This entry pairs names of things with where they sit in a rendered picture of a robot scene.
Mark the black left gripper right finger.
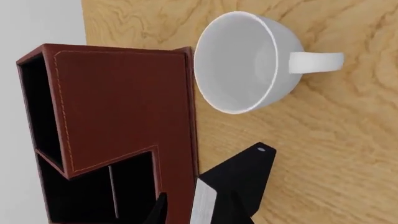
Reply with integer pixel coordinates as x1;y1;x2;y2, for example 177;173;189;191
216;189;255;224

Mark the red-brown desk caddy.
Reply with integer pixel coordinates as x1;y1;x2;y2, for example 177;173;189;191
16;43;200;224

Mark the white mug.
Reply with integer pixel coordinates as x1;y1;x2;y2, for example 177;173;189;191
193;11;345;116

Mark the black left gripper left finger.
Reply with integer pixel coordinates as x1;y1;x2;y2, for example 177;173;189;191
145;192;169;224

